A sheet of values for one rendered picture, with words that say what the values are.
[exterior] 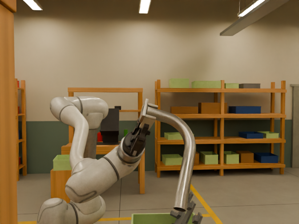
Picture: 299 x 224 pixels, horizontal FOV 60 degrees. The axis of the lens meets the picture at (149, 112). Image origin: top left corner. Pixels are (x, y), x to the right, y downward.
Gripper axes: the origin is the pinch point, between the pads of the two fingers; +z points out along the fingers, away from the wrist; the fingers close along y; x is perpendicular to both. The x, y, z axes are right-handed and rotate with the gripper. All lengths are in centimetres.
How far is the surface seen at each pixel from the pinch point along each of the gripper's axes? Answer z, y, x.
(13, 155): 12.0, -23.2, -24.6
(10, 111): 16.8, -17.4, -26.8
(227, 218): -299, 58, 193
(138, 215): -115, -3, 25
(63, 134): -531, 224, -104
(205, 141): -422, 247, 210
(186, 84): -369, 345, 134
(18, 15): -403, 426, -276
